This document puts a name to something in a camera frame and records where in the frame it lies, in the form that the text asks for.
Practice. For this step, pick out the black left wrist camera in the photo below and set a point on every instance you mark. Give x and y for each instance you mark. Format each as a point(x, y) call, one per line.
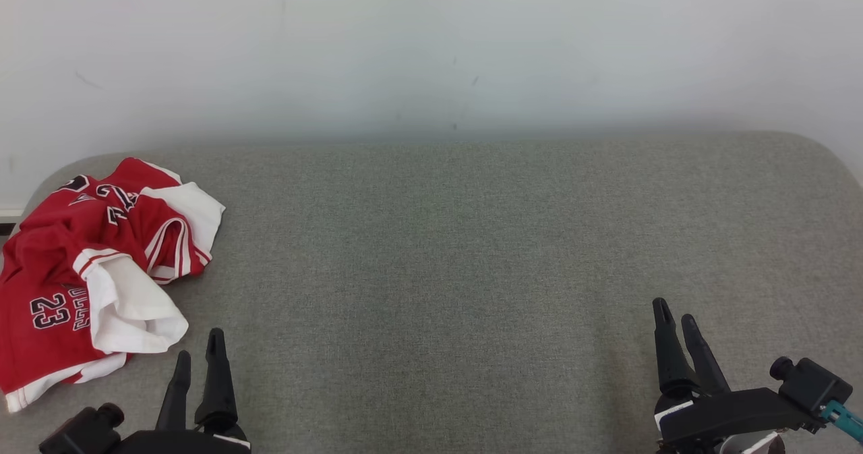
point(81, 430)

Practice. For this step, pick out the red white jersey shirt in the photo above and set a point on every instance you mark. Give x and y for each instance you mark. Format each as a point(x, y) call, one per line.
point(81, 221)

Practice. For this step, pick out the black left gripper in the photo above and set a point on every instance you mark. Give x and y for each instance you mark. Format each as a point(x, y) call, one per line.
point(182, 442)

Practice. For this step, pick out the white wall baseboard strip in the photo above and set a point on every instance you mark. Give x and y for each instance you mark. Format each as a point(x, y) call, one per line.
point(10, 214)

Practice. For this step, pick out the red Bulls 23 shorts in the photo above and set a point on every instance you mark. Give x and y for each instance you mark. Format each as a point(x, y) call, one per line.
point(34, 353)

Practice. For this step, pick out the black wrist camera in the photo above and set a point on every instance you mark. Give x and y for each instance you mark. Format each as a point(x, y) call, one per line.
point(81, 430)
point(812, 383)

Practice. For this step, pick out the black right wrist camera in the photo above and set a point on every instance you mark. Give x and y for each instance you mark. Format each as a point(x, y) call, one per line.
point(812, 383)

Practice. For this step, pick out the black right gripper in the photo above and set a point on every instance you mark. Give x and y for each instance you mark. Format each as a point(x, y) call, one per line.
point(735, 413)

